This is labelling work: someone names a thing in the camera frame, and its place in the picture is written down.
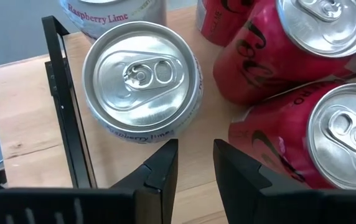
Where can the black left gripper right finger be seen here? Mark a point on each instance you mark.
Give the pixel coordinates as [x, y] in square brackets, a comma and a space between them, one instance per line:
[274, 205]

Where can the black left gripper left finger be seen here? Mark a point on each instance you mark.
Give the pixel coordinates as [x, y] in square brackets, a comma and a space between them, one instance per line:
[103, 205]

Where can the white and red Spindrift can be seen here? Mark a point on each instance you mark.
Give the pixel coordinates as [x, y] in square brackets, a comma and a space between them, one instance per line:
[142, 81]
[103, 15]

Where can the red Coca-Cola can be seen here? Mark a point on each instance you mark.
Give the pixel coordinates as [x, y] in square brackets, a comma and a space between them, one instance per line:
[290, 133]
[218, 18]
[290, 46]

